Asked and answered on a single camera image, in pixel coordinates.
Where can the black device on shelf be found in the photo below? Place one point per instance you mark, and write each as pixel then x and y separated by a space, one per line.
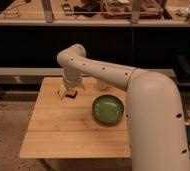
pixel 67 9

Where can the brown rectangular block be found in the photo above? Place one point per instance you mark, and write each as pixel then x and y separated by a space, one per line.
pixel 71 94

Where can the white cup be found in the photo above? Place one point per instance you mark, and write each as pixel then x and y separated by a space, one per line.
pixel 102 86

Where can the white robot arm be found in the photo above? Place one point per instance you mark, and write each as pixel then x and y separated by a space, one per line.
pixel 154 111

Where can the green ceramic bowl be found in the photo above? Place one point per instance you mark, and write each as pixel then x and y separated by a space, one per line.
pixel 107 109

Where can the tray with items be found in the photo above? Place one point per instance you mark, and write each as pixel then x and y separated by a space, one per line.
pixel 149 9

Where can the metal shelf rack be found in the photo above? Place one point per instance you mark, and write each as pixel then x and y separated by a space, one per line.
pixel 49 12

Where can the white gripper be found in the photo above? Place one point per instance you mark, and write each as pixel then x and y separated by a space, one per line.
pixel 68 84

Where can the wooden table board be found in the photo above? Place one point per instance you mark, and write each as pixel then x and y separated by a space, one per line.
pixel 65 128

